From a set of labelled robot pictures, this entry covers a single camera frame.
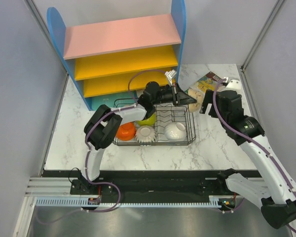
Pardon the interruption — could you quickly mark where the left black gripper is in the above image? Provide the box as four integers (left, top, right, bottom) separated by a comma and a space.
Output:
153, 83, 197, 108

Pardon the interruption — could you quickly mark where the beige bird pattern bowl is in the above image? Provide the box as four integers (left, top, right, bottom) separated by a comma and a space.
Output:
188, 88, 204, 113

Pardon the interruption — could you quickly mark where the grey wire dish rack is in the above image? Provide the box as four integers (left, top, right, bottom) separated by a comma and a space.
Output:
113, 103, 196, 146

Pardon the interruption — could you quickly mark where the orange bowl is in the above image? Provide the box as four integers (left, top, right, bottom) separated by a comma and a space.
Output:
116, 122, 136, 141

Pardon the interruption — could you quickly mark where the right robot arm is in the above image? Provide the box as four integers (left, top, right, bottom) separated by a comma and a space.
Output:
200, 89, 296, 229

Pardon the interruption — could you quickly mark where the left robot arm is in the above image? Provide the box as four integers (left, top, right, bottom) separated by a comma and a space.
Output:
72, 81, 197, 194

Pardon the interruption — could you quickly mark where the yellow cover paperback book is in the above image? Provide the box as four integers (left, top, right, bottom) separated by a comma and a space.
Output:
189, 72, 222, 95

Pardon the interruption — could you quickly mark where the lime green bowl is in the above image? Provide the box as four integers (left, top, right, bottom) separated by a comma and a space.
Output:
137, 113, 156, 126

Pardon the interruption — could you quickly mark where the white grey manual booklet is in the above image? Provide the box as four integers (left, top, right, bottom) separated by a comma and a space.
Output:
136, 89, 146, 99

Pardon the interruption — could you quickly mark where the white teal leaf bowl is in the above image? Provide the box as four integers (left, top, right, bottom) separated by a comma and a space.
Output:
135, 125, 156, 143

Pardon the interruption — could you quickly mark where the teal folder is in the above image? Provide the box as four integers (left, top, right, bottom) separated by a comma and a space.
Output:
91, 91, 137, 111

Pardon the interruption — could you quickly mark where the colourful wooden shelf unit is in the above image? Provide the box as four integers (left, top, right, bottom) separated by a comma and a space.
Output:
46, 0, 186, 111

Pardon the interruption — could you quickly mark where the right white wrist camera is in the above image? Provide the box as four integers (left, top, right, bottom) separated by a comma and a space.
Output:
224, 77, 242, 91

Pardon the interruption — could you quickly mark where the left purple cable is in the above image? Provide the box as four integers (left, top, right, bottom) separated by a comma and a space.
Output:
84, 69, 173, 213

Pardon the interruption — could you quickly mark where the purple cable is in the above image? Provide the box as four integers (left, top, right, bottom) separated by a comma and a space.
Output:
84, 69, 173, 213
212, 78, 296, 235

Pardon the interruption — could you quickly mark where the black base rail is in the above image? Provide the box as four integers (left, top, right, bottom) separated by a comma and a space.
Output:
69, 169, 259, 203

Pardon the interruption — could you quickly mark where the white cable duct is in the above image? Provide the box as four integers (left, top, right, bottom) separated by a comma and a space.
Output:
35, 197, 222, 208

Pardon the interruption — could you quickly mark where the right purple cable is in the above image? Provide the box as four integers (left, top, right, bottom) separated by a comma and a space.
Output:
212, 78, 296, 235

